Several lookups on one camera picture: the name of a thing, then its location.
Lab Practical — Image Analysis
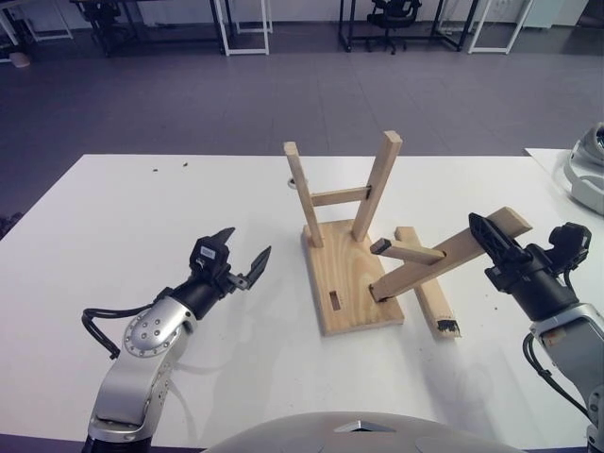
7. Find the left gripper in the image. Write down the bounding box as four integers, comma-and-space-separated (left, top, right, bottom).
169, 226, 274, 323

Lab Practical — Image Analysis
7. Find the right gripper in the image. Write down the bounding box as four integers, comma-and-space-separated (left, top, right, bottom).
467, 212, 580, 323

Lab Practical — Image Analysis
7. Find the wooden leg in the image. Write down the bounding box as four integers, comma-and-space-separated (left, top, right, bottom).
282, 141, 326, 249
369, 205, 533, 304
394, 226, 463, 342
350, 130, 404, 243

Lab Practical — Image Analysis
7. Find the wooden cross bar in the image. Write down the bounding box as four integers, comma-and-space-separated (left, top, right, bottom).
310, 185, 375, 209
369, 237, 447, 266

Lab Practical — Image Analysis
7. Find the wooden seat board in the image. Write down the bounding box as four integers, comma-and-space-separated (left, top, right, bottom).
299, 218, 407, 338

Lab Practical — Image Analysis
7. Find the white headset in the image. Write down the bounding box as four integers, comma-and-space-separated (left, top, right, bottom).
551, 121, 604, 214

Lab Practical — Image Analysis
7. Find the black office chair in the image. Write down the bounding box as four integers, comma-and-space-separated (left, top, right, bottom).
365, 0, 424, 56

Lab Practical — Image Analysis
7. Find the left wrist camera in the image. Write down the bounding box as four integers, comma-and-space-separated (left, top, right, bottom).
190, 237, 231, 285

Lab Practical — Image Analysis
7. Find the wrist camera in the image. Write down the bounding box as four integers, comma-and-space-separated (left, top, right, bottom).
546, 223, 594, 276
190, 237, 231, 285

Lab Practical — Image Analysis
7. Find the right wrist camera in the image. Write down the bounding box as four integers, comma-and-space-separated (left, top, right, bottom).
546, 223, 594, 276

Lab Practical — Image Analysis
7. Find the black cable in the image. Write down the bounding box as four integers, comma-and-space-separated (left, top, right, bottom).
81, 306, 158, 362
520, 329, 596, 428

